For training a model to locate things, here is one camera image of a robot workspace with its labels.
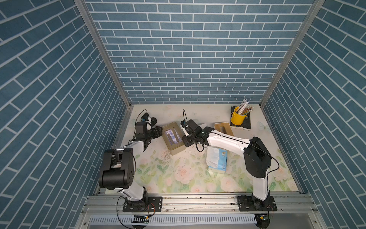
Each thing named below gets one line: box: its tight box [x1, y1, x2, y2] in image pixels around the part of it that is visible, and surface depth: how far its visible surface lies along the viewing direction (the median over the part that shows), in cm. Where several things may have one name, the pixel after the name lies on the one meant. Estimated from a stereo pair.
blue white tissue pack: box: [206, 146, 228, 174], surface depth 86 cm
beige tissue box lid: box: [162, 121, 185, 151], surface depth 96 cm
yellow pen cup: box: [230, 111, 248, 126], surface depth 104 cm
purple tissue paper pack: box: [164, 128, 182, 146], surface depth 95 cm
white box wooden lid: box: [213, 122, 234, 137], surface depth 104 cm
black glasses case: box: [150, 117, 157, 127], surface depth 109 cm
